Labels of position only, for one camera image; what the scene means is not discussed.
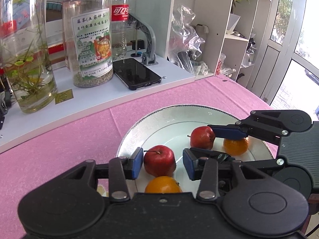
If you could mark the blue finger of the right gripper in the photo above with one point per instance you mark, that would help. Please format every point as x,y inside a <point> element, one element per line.
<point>230,131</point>
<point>220,157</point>

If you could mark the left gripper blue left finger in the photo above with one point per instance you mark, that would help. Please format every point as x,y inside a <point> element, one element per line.
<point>120,170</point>

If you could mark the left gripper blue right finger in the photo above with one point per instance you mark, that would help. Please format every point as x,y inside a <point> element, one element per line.
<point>205,170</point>

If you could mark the orange tangerine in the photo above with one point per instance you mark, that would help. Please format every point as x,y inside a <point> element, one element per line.
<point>236,147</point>

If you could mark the small red apple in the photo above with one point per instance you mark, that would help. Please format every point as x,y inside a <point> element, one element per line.
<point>202,137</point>

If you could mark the red apple with stem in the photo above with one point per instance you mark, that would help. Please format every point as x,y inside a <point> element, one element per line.
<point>159,161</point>

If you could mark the large orange front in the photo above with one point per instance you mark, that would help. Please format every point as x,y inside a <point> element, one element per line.
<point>163,185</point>

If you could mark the white ceramic plate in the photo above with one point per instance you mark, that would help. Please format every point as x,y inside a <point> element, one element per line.
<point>171,127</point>

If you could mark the white raised board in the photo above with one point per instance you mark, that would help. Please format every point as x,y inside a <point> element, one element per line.
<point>20,127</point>

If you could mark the small gold label plate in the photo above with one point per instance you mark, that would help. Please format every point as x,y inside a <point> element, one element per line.
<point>64,96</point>

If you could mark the black smartphone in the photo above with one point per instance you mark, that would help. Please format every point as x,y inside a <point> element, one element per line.
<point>134,74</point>

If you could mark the pink tablecloth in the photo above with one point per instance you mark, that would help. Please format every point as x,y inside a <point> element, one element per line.
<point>98,136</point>

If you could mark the crumpled clear plastic bag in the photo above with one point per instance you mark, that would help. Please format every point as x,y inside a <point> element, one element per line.
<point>185,44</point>

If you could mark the grey phone stand right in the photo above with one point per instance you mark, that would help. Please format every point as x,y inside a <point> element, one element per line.
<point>149,56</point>

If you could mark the white shelving unit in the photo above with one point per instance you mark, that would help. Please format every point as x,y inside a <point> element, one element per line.
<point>229,27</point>

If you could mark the tall glass plant vase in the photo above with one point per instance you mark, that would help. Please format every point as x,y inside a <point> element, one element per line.
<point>25,53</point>

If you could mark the clear jar with green label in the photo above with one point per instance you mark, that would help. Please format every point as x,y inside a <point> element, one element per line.
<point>87,40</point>

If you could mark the cola bottle red label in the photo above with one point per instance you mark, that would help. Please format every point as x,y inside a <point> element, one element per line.
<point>119,18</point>

